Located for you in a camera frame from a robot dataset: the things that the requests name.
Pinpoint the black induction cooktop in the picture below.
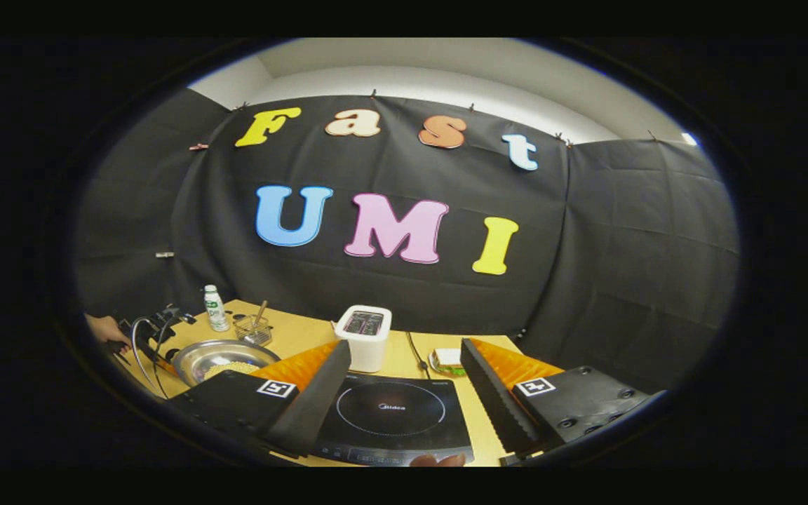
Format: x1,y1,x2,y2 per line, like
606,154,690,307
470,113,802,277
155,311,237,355
309,372,476,467

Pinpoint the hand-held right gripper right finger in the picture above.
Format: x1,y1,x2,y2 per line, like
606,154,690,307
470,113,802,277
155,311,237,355
460,337,666,460

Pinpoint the white toaster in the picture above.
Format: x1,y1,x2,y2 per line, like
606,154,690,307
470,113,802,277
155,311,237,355
334,304,393,373

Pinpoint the sandwich with lettuce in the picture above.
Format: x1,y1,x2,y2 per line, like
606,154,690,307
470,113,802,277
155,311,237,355
429,348,466,377

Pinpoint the black power cable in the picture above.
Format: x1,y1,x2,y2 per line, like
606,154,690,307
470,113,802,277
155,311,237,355
405,332,431,379

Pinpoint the white drink bottle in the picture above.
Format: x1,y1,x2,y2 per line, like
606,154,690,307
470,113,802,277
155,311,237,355
203,285,231,332

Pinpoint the pile of yellow soybeans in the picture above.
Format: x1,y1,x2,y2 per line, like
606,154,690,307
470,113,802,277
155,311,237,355
203,361,262,382

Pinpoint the stainless steel pot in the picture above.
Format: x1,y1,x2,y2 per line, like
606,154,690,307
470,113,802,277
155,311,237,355
170,339,283,389

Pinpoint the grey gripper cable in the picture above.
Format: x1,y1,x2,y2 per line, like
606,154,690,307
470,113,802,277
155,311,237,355
129,316,170,400

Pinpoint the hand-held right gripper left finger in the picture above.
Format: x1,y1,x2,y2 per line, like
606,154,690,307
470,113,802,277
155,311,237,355
164,339,354,465

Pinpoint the metal wire basket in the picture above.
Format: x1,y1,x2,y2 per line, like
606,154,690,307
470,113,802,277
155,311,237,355
233,314,273,346

